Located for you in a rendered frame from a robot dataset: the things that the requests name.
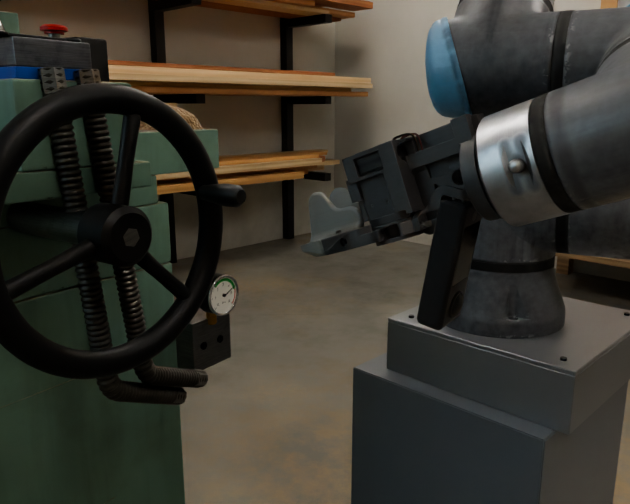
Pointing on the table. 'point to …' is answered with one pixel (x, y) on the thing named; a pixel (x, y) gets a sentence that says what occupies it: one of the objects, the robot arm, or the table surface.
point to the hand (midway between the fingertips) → (315, 251)
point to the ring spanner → (26, 36)
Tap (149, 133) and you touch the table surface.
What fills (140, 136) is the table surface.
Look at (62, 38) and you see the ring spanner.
